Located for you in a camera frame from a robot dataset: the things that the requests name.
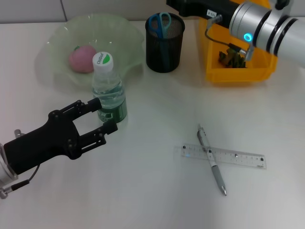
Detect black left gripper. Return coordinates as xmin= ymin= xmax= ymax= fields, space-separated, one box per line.
xmin=3 ymin=97 xmax=118 ymax=175

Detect pink toy peach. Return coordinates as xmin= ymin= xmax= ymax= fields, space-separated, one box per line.
xmin=69 ymin=45 xmax=97 ymax=74

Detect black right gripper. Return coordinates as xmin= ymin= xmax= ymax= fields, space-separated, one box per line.
xmin=166 ymin=0 xmax=241 ymax=26

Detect green glass fruit plate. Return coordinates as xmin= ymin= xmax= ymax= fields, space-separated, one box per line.
xmin=35 ymin=14 xmax=145 ymax=93

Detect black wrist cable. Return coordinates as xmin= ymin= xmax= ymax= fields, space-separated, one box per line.
xmin=204 ymin=14 xmax=254 ymax=62
xmin=0 ymin=164 xmax=41 ymax=199

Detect black mesh pen holder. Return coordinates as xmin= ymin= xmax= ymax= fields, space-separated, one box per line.
xmin=145 ymin=13 xmax=185 ymax=73

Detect grey white ballpoint pen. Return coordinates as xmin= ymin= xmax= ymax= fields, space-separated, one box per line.
xmin=196 ymin=123 xmax=227 ymax=197

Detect clear plastic ruler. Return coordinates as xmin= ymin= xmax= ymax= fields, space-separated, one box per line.
xmin=174 ymin=144 xmax=267 ymax=169

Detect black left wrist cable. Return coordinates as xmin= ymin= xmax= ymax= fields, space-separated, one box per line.
xmin=0 ymin=164 xmax=41 ymax=199

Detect clear water bottle green label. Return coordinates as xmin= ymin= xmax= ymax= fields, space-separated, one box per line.
xmin=91 ymin=52 xmax=128 ymax=125

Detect yellow plastic bin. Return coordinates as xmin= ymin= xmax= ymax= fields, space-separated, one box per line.
xmin=199 ymin=16 xmax=278 ymax=84

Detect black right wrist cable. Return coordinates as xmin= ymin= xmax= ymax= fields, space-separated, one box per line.
xmin=204 ymin=14 xmax=254 ymax=62

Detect blue scissors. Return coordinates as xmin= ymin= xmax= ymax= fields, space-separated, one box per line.
xmin=149 ymin=12 xmax=172 ymax=70

